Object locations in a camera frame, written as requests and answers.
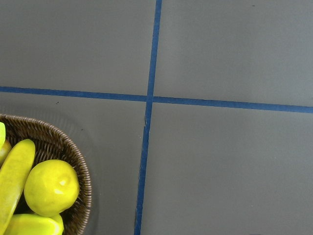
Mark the yellow banana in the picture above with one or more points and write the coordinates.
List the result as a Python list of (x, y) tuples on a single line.
[(2, 134), (13, 175), (31, 224)]

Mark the yellow lemon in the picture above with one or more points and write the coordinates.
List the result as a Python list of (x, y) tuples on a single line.
[(51, 187)]

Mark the brown wicker basket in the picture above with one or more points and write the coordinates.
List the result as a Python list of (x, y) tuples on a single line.
[(52, 143)]

